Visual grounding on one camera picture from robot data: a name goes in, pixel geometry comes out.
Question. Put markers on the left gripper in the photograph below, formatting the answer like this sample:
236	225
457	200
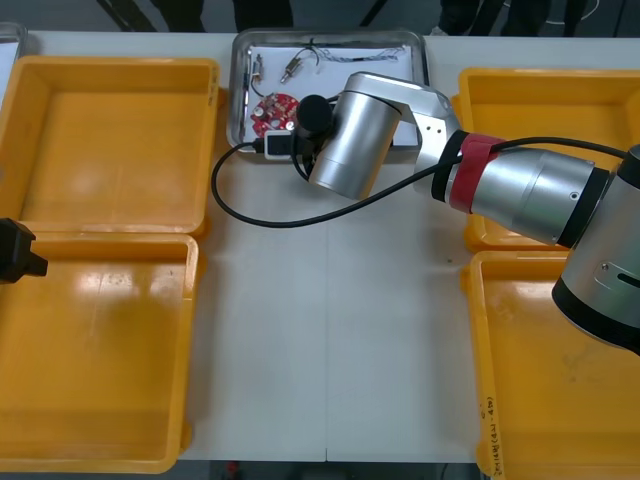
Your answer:
12	250

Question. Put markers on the steel tray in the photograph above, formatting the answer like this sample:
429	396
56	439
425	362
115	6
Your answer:
235	100
21	35

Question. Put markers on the small metal solenoid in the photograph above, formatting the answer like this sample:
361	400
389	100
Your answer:
258	70
292	67

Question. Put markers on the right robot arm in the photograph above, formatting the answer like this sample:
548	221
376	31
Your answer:
525	185

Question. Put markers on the yellow-orange plastic bin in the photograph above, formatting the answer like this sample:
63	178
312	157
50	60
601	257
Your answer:
525	100
525	375
100	350
125	150

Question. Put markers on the person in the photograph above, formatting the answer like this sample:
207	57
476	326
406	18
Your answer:
150	12
472	15

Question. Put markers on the round red circuit board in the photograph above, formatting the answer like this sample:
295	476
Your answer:
270	112

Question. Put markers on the white sheet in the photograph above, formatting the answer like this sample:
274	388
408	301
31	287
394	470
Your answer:
327	82

